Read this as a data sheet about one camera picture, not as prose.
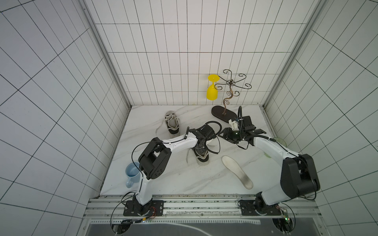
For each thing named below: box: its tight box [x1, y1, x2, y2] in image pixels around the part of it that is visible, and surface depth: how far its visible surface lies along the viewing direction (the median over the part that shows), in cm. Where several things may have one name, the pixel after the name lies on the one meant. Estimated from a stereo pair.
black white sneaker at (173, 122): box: [164, 110, 181, 135], surface depth 102 cm
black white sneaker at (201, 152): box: [191, 138, 210, 167], surface depth 85 cm
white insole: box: [221, 155, 254, 190], surface depth 87 cm
